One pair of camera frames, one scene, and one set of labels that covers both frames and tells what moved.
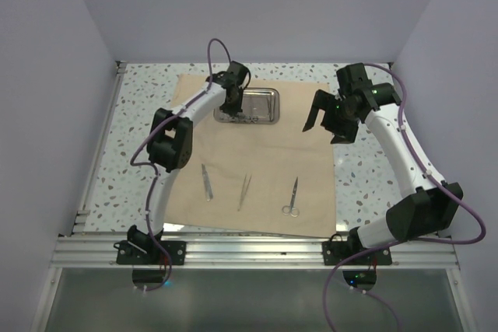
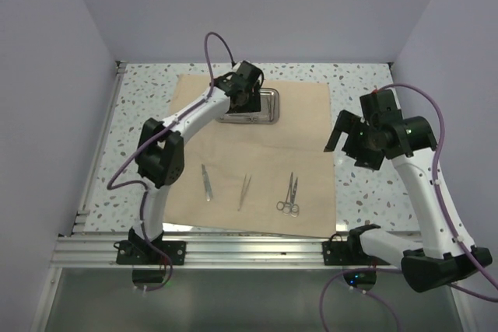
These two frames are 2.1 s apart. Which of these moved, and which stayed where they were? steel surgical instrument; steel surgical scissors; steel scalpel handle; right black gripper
Moved: right black gripper
Stayed: steel surgical instrument; steel scalpel handle; steel surgical scissors
